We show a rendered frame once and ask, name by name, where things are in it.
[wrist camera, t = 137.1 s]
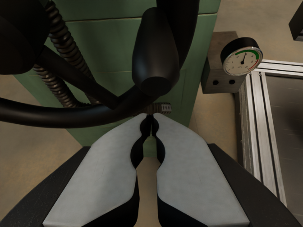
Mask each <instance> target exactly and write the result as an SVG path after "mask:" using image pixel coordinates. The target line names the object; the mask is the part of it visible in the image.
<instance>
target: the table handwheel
mask: <svg viewBox="0 0 303 227"><path fill-rule="evenodd" d="M47 2H48V0H0V75H17V74H23V73H26V72H28V71H30V70H31V69H32V68H33V66H34V64H37V65H38V66H40V67H42V68H44V69H45V70H47V71H49V72H50V73H52V74H54V75H56V76H57V77H59V78H61V79H63V80H64V81H66V82H68V83H69V84H71V85H73V86H75V87H76V88H78V89H80V90H81V91H83V92H85V93H86V94H88V95H89V96H91V97H92V98H94V99H96V100H97V101H99V102H100V103H101V104H96V105H91V106H86V107H76V108H55V107H44V106H38V105H32V104H25V103H21V102H17V101H13V100H8V99H5V98H1V97H0V121H3V122H7V123H14V124H19V125H25V126H32V127H44V128H61V129H71V128H86V127H96V126H101V125H106V124H110V123H114V122H117V121H120V120H123V119H125V118H128V117H130V116H132V115H134V114H136V113H138V112H140V111H142V110H143V109H145V108H146V107H148V106H149V105H150V104H152V103H153V102H154V101H155V100H157V99H158V98H159V97H160V96H159V97H153V96H148V95H146V94H144V93H143V92H142V91H141V90H140V89H139V88H138V87H137V86H136V85H134V86H133V87H131V88H130V89H129V90H128V91H126V92H125V93H124V94H122V95H120V96H118V97H117V96H116V95H114V94H113V93H111V92H110V91H108V90H107V89H106V88H104V87H103V86H101V85H100V84H98V83H97V82H95V81H94V80H92V79H91V78H89V77H88V76H86V75H85V74H84V73H82V72H81V71H79V70H78V69H77V68H75V67H74V66H73V65H71V64H70V63H69V62H67V61H66V60H65V59H63V58H62V57H60V56H59V55H58V54H56V53H55V52H54V51H53V50H51V49H50V48H48V47H47V46H46V45H44V43H45V41H46V40H47V38H48V35H49V33H50V21H49V18H48V15H47V13H46V11H45V9H44V8H45V6H46V4H47ZM199 3H200V0H156V6H157V7H158V8H160V9H162V10H163V11H164V12H165V14H166V16H167V20H168V23H169V25H170V28H171V30H172V33H173V37H174V41H175V44H176V48H177V51H178V55H179V70H181V68H182V66H183V64H184V62H185V59H186V57H187V55H188V52H189V49H190V46H191V43H192V41H193V36H194V33H195V29H196V24H197V17H198V11H199Z"/></svg>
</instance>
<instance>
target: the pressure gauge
mask: <svg viewBox="0 0 303 227"><path fill-rule="evenodd" d="M245 54H246V55H245ZM244 56H245V59H244ZM220 59H221V62H222V65H223V70H224V72H225V73H226V74H228V75H231V76H240V75H244V74H247V73H249V72H251V71H253V70H254V69H255V68H257V67H258V66H259V64H260V63H261V61H262V59H263V53H262V51H261V50H260V48H259V46H258V44H257V42H256V41H255V40H254V39H253V38H250V37H241V38H238V39H235V40H233V41H231V42H230V43H228V44H227V45H226V46H225V47H224V48H223V50H222V52H221V54H220ZM243 59H244V64H241V61H243Z"/></svg>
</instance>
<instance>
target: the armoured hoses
mask: <svg viewBox="0 0 303 227"><path fill-rule="evenodd" d="M44 9H45V11H46V13H47V15H48V18H49V21H50V33H49V35H48V37H49V38H50V40H51V42H52V43H53V45H54V47H55V48H56V49H57V52H59V53H60V56H61V57H62V58H63V59H65V60H66V61H67V62H69V63H70V64H71V65H73V66H74V67H75V68H77V69H78V70H79V71H81V72H82V73H84V74H85V75H86V76H88V77H89V78H91V79H92V80H94V81H95V82H96V80H95V78H94V77H93V74H92V73H91V71H90V69H89V67H88V66H87V63H86V62H85V59H84V58H83V55H82V54H81V52H80V50H79V48H78V46H77V45H76V42H75V41H74V38H73V37H72V36H71V33H70V31H69V29H68V27H67V26H66V25H65V21H64V20H62V16H61V14H59V10H58V9H57V8H56V4H55V2H54V1H52V0H48V2H47V4H46V6H45V8H44ZM33 70H34V71H36V73H37V74H38V75H39V78H41V79H42V81H43V82H44V83H45V85H47V87H48V88H49V89H50V91H52V93H53V94H54V96H55V97H56V98H57V99H58V100H59V102H60V103H61V104H62V105H63V107H65V108H76V107H86V106H91V105H96V104H101V103H100V102H99V101H97V100H96V99H94V98H92V97H91V96H89V95H88V94H86V93H85V95H86V97H87V98H88V100H89V101H90V103H91V104H89V103H87V104H86V103H83V102H80V101H78V100H77V99H76V98H75V97H74V95H73V94H72V92H71V90H70V89H69V87H67V84H65V82H64V81H63V79H61V78H59V77H57V76H56V75H54V74H52V73H50V72H49V71H47V70H45V69H44V68H42V67H40V66H38V65H37V64H34V66H33ZM171 108H172V107H171V104H170V103H168V102H158V103H152V104H150V105H149V106H148V107H146V108H145V109H143V110H142V111H140V112H138V113H136V114H134V115H132V116H133V117H135V116H137V115H139V114H142V113H145V114H150V115H151V114H155V113H161V114H170V113H171V111H172V109H171ZM132 116H131V117H132Z"/></svg>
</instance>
